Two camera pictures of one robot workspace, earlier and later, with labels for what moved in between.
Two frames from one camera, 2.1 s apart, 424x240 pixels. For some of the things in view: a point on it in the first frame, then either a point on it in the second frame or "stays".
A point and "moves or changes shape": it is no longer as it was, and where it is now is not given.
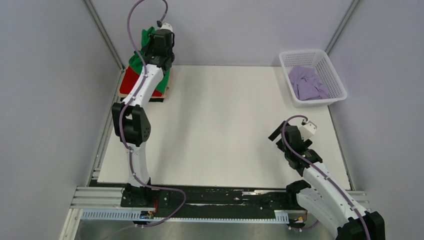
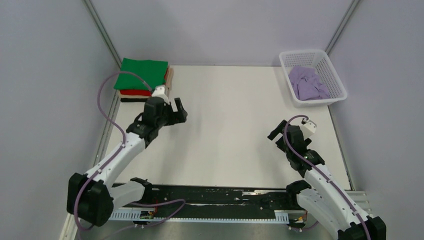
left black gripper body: x=149 y=50 -> x=167 y=116
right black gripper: x=275 y=134 stays
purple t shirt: x=307 y=85 stays
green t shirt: x=136 y=64 moves or changes shape
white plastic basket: x=313 y=80 stays
